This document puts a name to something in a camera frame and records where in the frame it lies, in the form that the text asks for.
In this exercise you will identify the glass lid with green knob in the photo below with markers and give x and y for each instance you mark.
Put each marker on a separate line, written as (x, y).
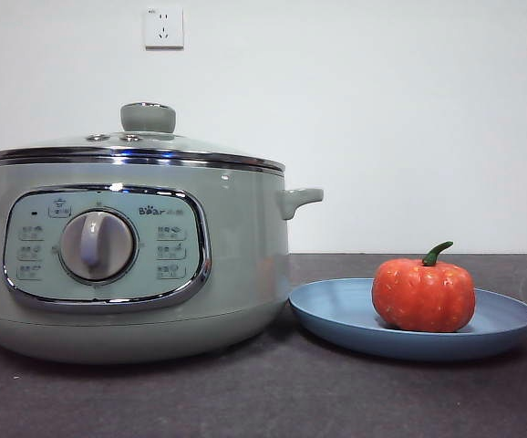
(147, 118)

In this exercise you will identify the orange pumpkin with green stem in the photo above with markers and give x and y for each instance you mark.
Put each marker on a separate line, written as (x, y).
(423, 296)

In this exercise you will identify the pale green electric steamer pot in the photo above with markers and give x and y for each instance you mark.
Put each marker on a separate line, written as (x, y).
(240, 274)

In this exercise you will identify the blue plate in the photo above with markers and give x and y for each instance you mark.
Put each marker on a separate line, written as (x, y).
(336, 315)

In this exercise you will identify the white wall socket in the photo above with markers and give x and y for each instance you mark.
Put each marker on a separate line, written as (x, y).
(164, 27)

